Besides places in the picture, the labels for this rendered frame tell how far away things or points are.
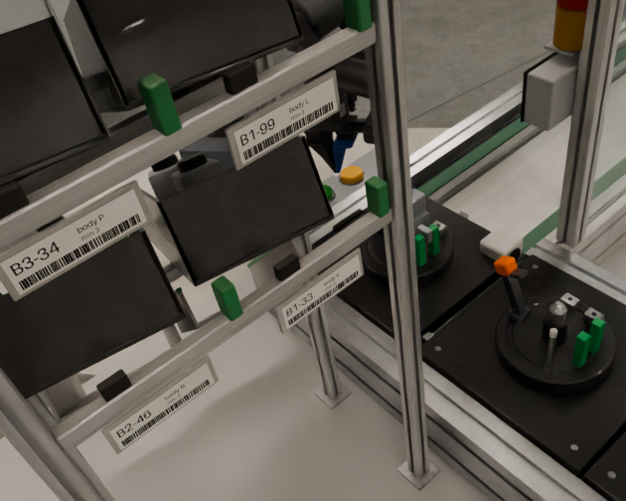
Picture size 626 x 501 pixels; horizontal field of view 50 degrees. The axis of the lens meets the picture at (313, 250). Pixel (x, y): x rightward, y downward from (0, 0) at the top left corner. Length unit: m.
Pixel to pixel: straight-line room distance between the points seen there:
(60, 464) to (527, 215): 0.86
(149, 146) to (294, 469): 0.63
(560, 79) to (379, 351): 0.41
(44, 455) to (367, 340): 0.54
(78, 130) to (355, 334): 0.59
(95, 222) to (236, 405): 0.65
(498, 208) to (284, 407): 0.49
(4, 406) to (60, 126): 0.17
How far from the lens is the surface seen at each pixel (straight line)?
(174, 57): 0.45
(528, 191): 1.20
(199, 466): 0.97
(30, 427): 0.45
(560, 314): 0.84
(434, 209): 1.08
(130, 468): 1.01
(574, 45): 0.87
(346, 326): 0.93
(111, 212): 0.39
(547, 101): 0.87
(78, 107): 0.41
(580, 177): 0.96
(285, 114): 0.43
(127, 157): 0.39
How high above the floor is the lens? 1.66
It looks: 42 degrees down
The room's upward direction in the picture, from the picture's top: 12 degrees counter-clockwise
